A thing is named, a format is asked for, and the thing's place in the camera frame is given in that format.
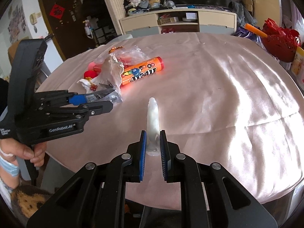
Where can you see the person left hand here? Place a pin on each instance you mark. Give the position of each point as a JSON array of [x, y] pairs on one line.
[[12, 149]]

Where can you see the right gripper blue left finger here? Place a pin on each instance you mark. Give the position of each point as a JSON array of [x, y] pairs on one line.
[[142, 153]]

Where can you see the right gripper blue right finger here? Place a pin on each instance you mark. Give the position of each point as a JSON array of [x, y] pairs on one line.
[[165, 155]]

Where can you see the pink satin tablecloth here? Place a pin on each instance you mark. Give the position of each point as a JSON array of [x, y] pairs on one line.
[[221, 99]]

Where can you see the clear plastic bag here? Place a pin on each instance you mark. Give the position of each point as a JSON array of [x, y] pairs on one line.
[[109, 81]]

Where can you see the purple bag on floor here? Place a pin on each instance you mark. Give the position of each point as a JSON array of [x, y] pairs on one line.
[[241, 32]]

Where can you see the white tissue roll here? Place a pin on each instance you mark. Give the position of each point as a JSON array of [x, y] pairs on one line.
[[153, 128]]

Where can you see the red plastic basket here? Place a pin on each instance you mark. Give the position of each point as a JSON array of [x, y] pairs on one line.
[[280, 42]]

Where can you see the orange candy tube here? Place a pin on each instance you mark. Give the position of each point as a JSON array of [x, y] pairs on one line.
[[141, 70]]

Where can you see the beige standing air conditioner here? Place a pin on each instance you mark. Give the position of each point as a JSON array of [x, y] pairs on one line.
[[267, 9]]

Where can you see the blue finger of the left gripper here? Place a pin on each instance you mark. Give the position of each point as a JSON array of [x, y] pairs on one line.
[[82, 99]]

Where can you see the red gold foil wrapper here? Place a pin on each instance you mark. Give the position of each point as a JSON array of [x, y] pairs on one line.
[[113, 49]]

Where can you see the red tassel ornament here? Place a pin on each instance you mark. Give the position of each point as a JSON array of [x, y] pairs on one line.
[[93, 71]]

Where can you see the dark brown door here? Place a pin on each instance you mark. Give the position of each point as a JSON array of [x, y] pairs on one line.
[[64, 21]]

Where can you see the beige grey tv cabinet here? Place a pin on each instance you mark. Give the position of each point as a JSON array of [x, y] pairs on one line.
[[179, 20]]

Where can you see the orange toy bat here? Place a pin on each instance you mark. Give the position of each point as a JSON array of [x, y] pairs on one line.
[[255, 30]]

